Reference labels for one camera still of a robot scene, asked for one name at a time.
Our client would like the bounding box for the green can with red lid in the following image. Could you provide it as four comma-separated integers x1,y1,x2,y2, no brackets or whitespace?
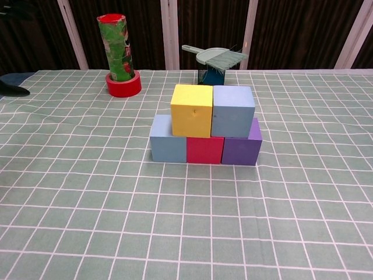
97,13,136,82

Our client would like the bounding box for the pink foam cube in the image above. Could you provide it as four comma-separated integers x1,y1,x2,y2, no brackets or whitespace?
186,136,225,165

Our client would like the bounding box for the yellow foam cube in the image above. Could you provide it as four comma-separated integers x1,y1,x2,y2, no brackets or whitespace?
170,83,214,139

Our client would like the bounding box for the green checked tablecloth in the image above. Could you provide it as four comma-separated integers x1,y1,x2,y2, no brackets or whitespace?
0,69,373,280

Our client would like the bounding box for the light blue foam cube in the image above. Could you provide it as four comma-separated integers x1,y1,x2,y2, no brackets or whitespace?
210,85,256,139
150,114,188,163

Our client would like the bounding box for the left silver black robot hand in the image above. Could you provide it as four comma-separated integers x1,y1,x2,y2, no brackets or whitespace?
0,78,31,98

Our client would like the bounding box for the white partition frame post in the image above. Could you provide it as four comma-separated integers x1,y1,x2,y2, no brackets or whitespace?
335,0,373,69
57,0,89,70
239,0,259,70
160,0,180,70

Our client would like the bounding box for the purple foam cube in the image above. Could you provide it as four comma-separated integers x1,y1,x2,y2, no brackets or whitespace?
221,117,262,166

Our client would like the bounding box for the teal hand brush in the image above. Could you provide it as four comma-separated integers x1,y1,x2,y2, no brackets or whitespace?
181,44,249,72

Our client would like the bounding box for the red tape roll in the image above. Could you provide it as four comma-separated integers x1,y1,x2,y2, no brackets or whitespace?
105,69,143,98

